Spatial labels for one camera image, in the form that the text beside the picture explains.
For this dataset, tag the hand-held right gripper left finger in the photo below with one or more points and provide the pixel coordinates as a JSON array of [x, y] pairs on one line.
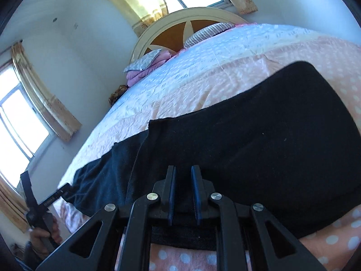
[[171, 197]]

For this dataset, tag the person's left hand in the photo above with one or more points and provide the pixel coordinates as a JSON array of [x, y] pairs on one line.
[[38, 238]]

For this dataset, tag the pink blue polka dot bedspread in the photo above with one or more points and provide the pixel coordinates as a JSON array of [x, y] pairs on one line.
[[211, 70]]

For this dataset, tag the grey floral pillow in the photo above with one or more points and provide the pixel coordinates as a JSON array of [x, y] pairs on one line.
[[141, 62]]

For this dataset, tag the black pants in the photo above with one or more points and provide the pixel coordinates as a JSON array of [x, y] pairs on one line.
[[253, 146]]

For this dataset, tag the striped pillow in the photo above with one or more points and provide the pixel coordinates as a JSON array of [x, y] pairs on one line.
[[206, 34]]

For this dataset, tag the side window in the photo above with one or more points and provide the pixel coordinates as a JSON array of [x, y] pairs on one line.
[[25, 118]]

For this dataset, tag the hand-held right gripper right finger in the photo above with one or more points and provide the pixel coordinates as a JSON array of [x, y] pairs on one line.
[[196, 197]]

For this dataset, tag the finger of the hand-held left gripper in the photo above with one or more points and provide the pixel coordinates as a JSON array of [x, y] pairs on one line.
[[28, 189], [55, 196]]

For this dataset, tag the cream wooden arched headboard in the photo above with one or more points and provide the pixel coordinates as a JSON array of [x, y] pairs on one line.
[[169, 36]]

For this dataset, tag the folded pink blanket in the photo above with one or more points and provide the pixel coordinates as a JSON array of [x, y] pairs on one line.
[[141, 77]]

